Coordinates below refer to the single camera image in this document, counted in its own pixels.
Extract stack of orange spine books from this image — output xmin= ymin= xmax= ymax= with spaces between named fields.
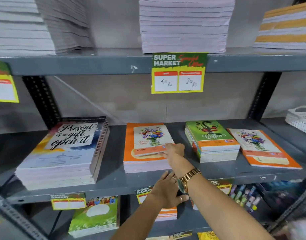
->
xmin=253 ymin=1 xmax=306 ymax=51

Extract dark blue packets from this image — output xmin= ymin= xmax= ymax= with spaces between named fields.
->
xmin=260 ymin=181 xmax=306 ymax=219

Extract grey metal shelving rack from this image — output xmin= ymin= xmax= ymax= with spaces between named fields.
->
xmin=0 ymin=47 xmax=306 ymax=240

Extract white plastic basket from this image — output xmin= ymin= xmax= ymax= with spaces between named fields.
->
xmin=285 ymin=105 xmax=306 ymax=137

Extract person's left forearm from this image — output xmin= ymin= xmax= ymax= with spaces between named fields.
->
xmin=110 ymin=193 xmax=168 ymax=240

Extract green yellow price tag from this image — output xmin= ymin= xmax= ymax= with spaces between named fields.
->
xmin=135 ymin=186 xmax=155 ymax=204
xmin=151 ymin=52 xmax=208 ymax=95
xmin=50 ymin=193 xmax=87 ymax=211
xmin=0 ymin=60 xmax=20 ymax=103
xmin=209 ymin=179 xmax=233 ymax=196

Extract large orange floral notebook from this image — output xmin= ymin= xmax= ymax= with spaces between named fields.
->
xmin=226 ymin=128 xmax=303 ymax=170

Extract stack of green cover notebooks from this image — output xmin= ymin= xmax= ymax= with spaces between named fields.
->
xmin=185 ymin=120 xmax=241 ymax=163

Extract stack of grass cover notebooks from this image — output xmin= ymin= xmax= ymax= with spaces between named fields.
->
xmin=68 ymin=195 xmax=120 ymax=238

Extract person's left hand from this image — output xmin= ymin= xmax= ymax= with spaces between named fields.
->
xmin=150 ymin=170 xmax=190 ymax=209

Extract row of colourful bottles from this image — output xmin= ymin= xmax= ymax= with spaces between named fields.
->
xmin=229 ymin=184 xmax=262 ymax=214

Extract stack of white paper books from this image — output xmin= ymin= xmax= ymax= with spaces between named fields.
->
xmin=0 ymin=0 xmax=56 ymax=57
xmin=139 ymin=0 xmax=236 ymax=54
xmin=34 ymin=0 xmax=94 ymax=54

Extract gold wrist watch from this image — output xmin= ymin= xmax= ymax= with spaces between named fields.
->
xmin=177 ymin=168 xmax=202 ymax=194

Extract person's right forearm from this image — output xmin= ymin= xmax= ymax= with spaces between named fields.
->
xmin=184 ymin=172 xmax=274 ymax=240

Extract stack of orange white notebooks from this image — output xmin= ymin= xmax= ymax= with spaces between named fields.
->
xmin=154 ymin=206 xmax=178 ymax=222

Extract person's right hand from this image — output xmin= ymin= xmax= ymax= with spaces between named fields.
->
xmin=159 ymin=143 xmax=195 ymax=178

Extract small floral cover notebook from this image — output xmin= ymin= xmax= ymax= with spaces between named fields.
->
xmin=133 ymin=124 xmax=175 ymax=157

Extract stack of script cover notebooks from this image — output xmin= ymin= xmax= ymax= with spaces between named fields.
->
xmin=15 ymin=116 xmax=110 ymax=191

